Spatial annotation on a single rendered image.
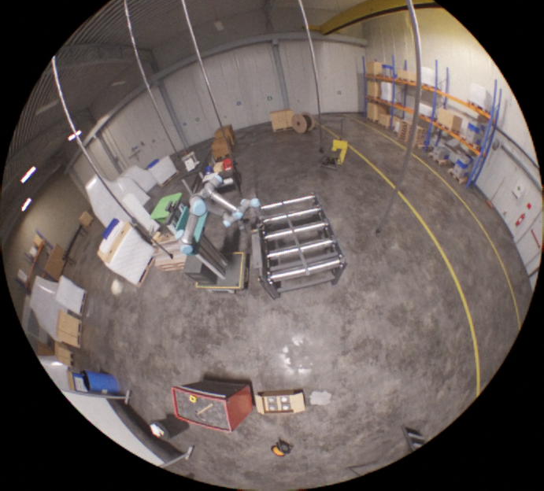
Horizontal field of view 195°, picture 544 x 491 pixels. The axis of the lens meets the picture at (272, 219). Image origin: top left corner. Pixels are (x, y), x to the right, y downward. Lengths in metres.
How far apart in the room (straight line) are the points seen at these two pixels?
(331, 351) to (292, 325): 0.75
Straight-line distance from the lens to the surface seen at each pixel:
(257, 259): 1.69
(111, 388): 5.56
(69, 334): 8.47
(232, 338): 2.85
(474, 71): 9.52
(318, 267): 1.86
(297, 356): 2.64
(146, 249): 4.56
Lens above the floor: 2.61
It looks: 47 degrees down
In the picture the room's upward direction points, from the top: 16 degrees counter-clockwise
